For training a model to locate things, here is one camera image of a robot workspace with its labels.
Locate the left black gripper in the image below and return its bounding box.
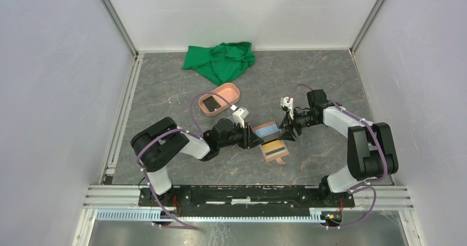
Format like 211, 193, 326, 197
218, 121, 264, 150

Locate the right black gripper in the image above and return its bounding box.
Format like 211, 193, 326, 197
277, 107, 319, 142

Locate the dark credit card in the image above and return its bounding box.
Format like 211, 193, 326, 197
261, 130, 281, 144

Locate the brown leather card holder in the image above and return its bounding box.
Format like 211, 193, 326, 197
253, 122, 290, 165

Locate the gold credit card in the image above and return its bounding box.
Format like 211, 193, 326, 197
262, 140, 286, 158

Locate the pink oval tray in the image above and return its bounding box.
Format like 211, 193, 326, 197
198, 83, 240, 117

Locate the black card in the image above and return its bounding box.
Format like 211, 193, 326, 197
202, 96, 221, 113

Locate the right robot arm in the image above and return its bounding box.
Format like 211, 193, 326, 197
279, 89, 399, 206

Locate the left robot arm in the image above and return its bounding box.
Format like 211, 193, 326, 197
131, 117, 264, 206

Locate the green cloth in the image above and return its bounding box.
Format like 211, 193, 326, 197
182, 42, 256, 86

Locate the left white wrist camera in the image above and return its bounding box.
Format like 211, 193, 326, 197
230, 105, 249, 128

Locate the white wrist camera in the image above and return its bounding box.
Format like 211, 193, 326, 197
230, 105, 249, 128
280, 97, 294, 120

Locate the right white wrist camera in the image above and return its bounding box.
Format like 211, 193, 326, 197
280, 97, 294, 120

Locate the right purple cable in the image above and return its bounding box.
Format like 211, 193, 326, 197
288, 84, 388, 231

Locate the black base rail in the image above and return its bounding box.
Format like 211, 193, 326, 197
138, 185, 355, 217

